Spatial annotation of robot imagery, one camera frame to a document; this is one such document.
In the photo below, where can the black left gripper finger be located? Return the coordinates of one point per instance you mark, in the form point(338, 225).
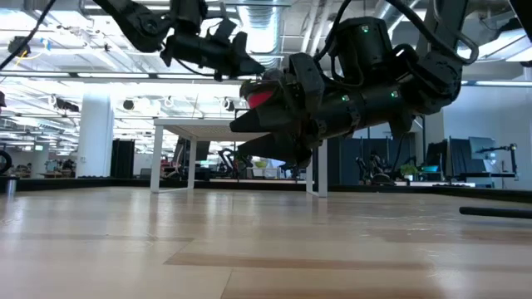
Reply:
point(247, 62)

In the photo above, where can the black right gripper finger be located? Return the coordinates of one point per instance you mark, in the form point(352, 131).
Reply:
point(278, 147)
point(266, 120)

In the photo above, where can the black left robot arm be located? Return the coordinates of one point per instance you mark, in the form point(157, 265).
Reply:
point(137, 25)

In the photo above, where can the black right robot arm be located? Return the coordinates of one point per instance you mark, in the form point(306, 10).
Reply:
point(436, 74)

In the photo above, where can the red grey collapsible bowl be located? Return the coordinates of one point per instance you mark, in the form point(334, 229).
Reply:
point(257, 99)

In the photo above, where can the white perforated metal rack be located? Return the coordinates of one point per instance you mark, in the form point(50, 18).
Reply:
point(187, 124)

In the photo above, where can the black cabinet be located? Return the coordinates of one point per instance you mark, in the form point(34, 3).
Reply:
point(122, 158)

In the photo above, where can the white room pillar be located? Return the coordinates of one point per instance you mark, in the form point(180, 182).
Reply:
point(95, 137)

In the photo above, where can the black wheel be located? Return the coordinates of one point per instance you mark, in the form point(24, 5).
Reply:
point(6, 162)

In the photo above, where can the black kitchen knife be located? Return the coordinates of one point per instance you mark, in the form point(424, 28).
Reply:
point(494, 212)

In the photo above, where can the silver metal cylinder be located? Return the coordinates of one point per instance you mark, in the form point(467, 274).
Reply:
point(10, 187)

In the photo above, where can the black aluminium table frame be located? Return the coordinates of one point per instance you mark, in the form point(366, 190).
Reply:
point(249, 185)

